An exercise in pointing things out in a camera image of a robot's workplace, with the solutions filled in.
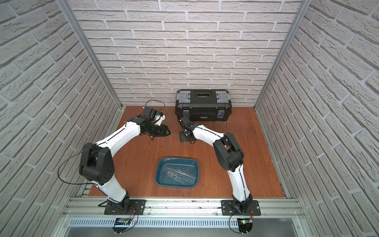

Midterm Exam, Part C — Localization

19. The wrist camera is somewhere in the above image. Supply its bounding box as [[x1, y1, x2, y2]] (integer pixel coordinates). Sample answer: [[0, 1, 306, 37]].
[[140, 107, 165, 125], [179, 115, 193, 131]]

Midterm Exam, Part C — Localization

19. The left controller board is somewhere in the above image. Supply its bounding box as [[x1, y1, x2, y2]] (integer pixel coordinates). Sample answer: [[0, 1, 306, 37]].
[[113, 218, 135, 234]]

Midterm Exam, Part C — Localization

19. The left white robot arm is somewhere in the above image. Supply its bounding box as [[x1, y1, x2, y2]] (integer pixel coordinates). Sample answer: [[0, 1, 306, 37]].
[[79, 113, 171, 204]]

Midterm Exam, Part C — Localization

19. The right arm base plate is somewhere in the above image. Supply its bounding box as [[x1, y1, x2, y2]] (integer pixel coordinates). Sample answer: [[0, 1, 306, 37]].
[[221, 199, 261, 216]]

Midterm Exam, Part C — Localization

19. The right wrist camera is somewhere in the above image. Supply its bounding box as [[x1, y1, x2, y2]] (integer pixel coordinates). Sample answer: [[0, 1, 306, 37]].
[[179, 115, 193, 131]]

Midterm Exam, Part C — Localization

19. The black plastic toolbox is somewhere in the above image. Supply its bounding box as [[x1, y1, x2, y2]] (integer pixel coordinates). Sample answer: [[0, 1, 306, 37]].
[[175, 89, 232, 121]]

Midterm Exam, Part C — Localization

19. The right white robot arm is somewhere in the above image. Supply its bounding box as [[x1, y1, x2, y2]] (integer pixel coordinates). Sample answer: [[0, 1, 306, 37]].
[[180, 123, 253, 213]]

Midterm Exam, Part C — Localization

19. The aluminium front rail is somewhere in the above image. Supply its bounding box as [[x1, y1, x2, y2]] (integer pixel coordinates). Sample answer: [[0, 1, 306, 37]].
[[63, 197, 305, 218]]

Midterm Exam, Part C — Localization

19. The right controller board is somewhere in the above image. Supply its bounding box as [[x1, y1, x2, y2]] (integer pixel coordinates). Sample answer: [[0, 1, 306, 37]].
[[237, 218, 253, 235]]

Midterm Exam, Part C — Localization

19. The clear triangular scale ruler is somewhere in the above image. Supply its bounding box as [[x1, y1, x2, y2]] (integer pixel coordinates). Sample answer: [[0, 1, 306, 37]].
[[164, 165, 197, 179]]

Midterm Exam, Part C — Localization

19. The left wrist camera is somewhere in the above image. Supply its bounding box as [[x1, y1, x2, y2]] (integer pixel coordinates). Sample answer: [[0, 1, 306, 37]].
[[140, 107, 165, 125]]

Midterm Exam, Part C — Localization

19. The controller board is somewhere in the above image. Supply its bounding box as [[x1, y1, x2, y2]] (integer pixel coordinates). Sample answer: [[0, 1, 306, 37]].
[[237, 218, 253, 235], [113, 218, 135, 234]]

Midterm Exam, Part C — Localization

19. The clear stencil ruler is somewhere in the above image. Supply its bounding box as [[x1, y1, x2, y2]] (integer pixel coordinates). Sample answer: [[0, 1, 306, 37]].
[[160, 168, 197, 186], [160, 170, 186, 183], [163, 166, 197, 179]]

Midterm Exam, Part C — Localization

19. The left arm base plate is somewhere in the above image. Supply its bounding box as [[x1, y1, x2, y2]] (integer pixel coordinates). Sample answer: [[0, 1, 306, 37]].
[[104, 199, 146, 215]]

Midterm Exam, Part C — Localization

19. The teal plastic tray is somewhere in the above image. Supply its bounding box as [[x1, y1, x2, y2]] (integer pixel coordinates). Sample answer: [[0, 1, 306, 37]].
[[155, 157, 199, 189]]

